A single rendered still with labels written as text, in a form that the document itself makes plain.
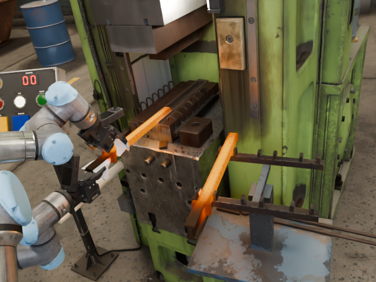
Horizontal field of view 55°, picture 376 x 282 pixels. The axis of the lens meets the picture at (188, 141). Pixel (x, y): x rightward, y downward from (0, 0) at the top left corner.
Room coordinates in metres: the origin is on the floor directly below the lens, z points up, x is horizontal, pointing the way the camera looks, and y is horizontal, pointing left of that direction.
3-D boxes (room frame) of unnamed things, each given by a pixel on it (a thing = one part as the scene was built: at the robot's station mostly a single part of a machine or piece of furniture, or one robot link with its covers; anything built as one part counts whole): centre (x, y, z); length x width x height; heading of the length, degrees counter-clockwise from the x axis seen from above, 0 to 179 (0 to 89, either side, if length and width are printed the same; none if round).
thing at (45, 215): (0.77, 0.45, 0.98); 0.11 x 0.08 x 0.09; 146
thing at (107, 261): (1.51, 0.65, 0.05); 0.22 x 0.22 x 0.09; 56
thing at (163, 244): (1.41, -0.03, 0.23); 0.55 x 0.37 x 0.47; 146
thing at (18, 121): (1.38, 0.67, 1.01); 0.07 x 0.05 x 0.07; 81
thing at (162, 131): (1.43, 0.02, 0.96); 0.42 x 0.20 x 0.09; 146
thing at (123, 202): (1.56, 0.37, 0.36); 0.09 x 0.07 x 0.12; 56
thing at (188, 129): (1.21, -0.04, 0.95); 0.12 x 0.08 x 0.06; 146
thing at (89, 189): (0.90, 0.36, 0.98); 0.12 x 0.08 x 0.09; 146
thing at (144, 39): (1.43, 0.02, 1.32); 0.42 x 0.20 x 0.10; 146
